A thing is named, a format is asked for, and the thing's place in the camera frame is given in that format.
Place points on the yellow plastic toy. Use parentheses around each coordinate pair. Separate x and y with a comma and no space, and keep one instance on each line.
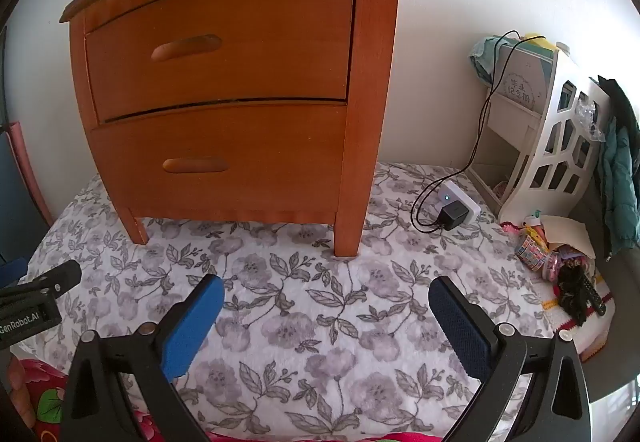
(536,233)

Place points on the black charger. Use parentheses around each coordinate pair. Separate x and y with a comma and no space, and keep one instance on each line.
(455,214)

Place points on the clear plastic wrap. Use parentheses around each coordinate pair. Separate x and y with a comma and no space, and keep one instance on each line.
(590,114)

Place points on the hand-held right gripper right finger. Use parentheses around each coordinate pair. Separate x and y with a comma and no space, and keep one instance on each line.
(462,327)

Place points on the grey floral bedsheet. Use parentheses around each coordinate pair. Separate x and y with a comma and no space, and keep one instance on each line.
(325,282)

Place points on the colourful puzzle cube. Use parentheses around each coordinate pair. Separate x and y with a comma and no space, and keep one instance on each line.
(531,252)

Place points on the black cloth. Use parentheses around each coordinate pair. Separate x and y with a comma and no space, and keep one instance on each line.
(570,292)

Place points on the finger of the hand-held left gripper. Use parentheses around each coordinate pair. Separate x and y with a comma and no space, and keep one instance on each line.
(50,279)
(12,272)

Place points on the person's left hand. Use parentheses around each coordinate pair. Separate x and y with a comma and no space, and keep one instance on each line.
(14,387)

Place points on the wooden drawer below fluted panel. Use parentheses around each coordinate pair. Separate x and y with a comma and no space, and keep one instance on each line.
(250,22)

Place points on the wooden nightstand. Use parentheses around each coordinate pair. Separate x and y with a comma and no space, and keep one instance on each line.
(370,72)

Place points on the black remote control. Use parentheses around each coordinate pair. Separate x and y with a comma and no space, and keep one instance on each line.
(596,299)

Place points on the yellow plastic item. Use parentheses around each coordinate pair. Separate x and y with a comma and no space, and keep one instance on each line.
(542,42)

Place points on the teal cloth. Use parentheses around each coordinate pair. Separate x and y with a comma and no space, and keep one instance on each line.
(482,59)

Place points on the striped crochet mat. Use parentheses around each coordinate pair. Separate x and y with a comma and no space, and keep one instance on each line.
(575,337)

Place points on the teal puffer jacket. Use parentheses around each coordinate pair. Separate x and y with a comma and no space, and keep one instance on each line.
(620,182)

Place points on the white power strip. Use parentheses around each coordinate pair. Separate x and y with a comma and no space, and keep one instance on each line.
(465,199)

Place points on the pale album box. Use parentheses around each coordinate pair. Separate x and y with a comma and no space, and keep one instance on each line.
(522,82)

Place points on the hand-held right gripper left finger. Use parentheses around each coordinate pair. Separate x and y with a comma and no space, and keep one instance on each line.
(192,327)

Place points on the white lattice shelf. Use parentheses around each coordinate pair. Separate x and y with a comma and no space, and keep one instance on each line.
(550,132)

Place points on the beige paper sheet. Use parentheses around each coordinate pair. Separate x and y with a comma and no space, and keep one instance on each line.
(565,232)

